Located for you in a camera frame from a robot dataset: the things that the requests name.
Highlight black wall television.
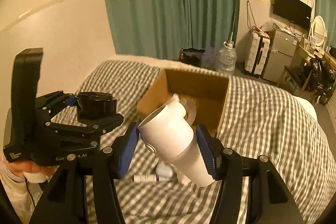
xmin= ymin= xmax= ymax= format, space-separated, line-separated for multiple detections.
xmin=273 ymin=0 xmax=312 ymax=30

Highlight white thermos tumbler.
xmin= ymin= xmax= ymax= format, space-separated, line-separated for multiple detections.
xmin=138 ymin=105 xmax=214 ymax=187

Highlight grey checkered bed sheet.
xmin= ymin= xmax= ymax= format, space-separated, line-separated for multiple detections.
xmin=15 ymin=60 xmax=334 ymax=224

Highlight black garbage bags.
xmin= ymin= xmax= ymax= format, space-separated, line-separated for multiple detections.
xmin=303 ymin=57 xmax=335 ymax=105

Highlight white tube purple label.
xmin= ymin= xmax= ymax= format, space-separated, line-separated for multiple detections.
xmin=133 ymin=174 xmax=173 ymax=183

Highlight adhesive tape roll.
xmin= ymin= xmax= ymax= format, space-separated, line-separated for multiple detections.
xmin=179 ymin=98 xmax=197 ymax=126

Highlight white oval vanity mirror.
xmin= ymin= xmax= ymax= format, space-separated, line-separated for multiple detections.
xmin=308 ymin=15 xmax=327 ymax=47

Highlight silver mini fridge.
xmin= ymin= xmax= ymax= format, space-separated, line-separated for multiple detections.
xmin=262 ymin=29 xmax=296 ymax=83

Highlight brown cardboard box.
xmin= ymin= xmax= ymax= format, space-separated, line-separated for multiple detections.
xmin=137 ymin=69 xmax=230 ymax=136

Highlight white earbuds case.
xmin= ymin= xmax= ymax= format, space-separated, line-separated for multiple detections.
xmin=155 ymin=161 xmax=174 ymax=178

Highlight large clear water bottle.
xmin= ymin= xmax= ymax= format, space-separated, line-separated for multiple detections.
xmin=217 ymin=41 xmax=237 ymax=75

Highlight person's left hand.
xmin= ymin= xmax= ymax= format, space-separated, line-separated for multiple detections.
xmin=1 ymin=155 xmax=59 ymax=186

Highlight dark bag beside bed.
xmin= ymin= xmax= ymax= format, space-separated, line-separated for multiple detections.
xmin=178 ymin=48 xmax=205 ymax=67

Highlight black round jar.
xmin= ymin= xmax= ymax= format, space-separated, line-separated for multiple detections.
xmin=76 ymin=92 xmax=117 ymax=123

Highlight white suitcase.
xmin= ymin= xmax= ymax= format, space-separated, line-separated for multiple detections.
xmin=244 ymin=31 xmax=270 ymax=76

